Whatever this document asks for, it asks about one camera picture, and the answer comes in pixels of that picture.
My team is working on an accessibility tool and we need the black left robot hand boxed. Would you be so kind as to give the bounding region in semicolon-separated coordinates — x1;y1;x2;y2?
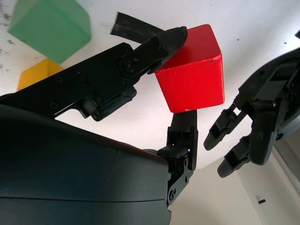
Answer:
203;46;300;179

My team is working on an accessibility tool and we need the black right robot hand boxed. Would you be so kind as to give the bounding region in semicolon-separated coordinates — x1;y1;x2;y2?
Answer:
0;25;199;225

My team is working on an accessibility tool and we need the red wooden block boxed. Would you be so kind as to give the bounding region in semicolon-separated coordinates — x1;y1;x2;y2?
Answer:
154;23;225;114

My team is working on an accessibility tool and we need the yellow wooden block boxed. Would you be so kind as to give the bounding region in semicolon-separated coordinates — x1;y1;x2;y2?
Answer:
18;58;64;91

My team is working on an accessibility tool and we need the green wooden block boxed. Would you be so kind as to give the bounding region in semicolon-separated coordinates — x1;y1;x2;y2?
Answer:
7;0;92;65

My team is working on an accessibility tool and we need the black tape mark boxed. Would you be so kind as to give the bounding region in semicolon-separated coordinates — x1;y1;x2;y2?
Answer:
110;12;165;45

